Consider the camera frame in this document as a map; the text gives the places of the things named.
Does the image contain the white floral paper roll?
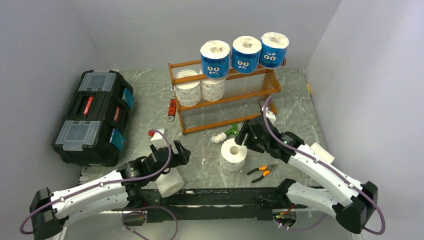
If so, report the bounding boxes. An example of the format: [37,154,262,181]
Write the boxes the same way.
[174,69,202,107]
[200,77,227,102]
[219,138,248,172]

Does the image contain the plain white paper roll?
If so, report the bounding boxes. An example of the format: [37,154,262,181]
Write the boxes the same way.
[155,168,185,198]

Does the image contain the blue paper roll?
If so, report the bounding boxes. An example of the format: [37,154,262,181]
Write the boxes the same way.
[231,36,262,74]
[259,32,290,69]
[200,40,231,79]

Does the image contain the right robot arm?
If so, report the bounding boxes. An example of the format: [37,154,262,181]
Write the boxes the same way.
[235,115,386,235]

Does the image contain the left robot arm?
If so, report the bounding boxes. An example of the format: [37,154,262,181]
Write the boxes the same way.
[29,140,191,240]

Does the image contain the orange wooden shelf rack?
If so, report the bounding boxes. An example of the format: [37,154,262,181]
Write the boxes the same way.
[168,60,282,135]

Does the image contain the green plastic pipe fitting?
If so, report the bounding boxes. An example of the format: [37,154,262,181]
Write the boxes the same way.
[224,123,240,138]

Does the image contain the white plastic pipe fitting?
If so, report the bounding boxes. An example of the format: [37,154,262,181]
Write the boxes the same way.
[211,132,227,144]

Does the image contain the white paper roll at edge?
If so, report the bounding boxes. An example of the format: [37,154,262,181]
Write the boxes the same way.
[310,142,335,165]

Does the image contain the black plastic toolbox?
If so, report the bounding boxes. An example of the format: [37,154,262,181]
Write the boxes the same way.
[51,70,135,167]

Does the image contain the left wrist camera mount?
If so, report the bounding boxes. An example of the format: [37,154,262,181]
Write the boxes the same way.
[148,128,168,152]

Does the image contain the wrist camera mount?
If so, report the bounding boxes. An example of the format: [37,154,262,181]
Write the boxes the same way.
[261,106,276,125]
[148,128,168,152]

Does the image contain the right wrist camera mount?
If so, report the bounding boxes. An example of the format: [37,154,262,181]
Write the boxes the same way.
[261,106,276,125]

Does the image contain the orange handled screwdriver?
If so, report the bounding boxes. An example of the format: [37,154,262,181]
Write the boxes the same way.
[258,102,264,114]

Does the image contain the orange handled pliers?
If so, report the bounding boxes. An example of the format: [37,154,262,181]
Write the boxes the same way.
[246,163,278,184]

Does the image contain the red handled wrench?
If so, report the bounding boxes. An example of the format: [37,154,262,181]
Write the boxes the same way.
[167,98,177,122]

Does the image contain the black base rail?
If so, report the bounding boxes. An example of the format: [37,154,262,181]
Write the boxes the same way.
[119,187,294,223]

